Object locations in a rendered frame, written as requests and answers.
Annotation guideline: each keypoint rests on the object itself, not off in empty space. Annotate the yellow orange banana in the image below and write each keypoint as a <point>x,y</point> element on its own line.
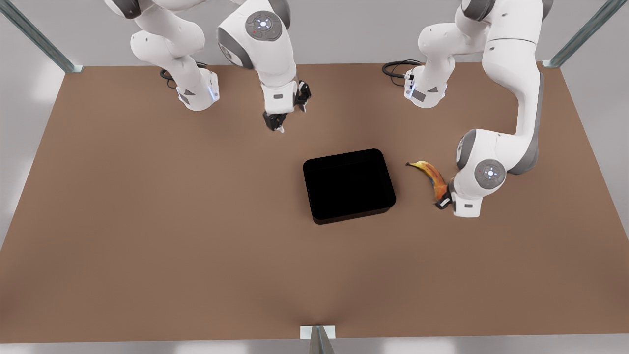
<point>432,173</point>

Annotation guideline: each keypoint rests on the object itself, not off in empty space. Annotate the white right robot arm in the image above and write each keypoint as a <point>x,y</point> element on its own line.
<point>268,54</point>

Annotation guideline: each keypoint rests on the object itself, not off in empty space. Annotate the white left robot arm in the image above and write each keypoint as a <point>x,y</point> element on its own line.
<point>511,73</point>

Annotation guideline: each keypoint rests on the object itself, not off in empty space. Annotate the black rectangular tray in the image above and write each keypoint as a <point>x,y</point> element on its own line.
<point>349,186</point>

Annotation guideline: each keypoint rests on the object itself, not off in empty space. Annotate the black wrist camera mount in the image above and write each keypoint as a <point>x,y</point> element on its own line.
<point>303,94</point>

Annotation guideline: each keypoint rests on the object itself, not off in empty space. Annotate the silver frame post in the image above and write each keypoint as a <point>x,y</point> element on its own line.
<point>582,34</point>
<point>37,37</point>
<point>319,339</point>

